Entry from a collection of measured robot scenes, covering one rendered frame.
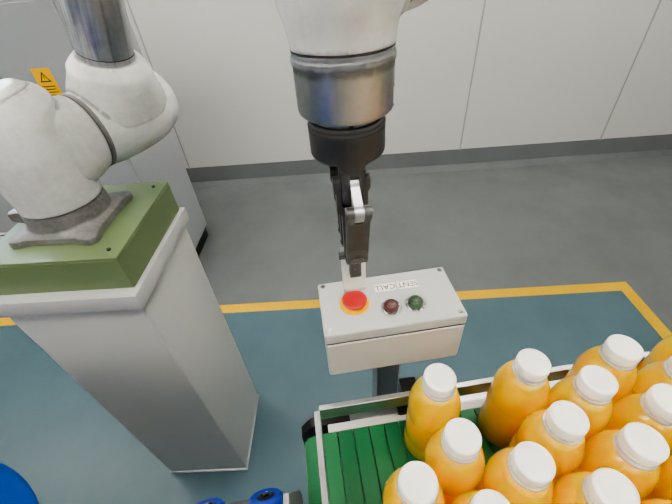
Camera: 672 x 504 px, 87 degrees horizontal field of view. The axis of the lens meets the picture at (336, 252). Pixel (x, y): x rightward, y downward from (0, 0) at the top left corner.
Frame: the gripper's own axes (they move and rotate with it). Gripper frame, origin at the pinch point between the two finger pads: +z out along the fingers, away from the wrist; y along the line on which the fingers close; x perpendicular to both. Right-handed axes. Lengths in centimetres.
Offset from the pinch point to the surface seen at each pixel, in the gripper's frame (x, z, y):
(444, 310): -12.0, 7.0, -3.6
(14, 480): 40.3, 8.9, -15.9
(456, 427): -7.9, 8.2, -18.5
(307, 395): 17, 117, 46
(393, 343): -4.5, 10.9, -5.0
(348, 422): 3.2, 27.0, -7.9
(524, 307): -100, 117, 75
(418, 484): -2.2, 8.2, -23.1
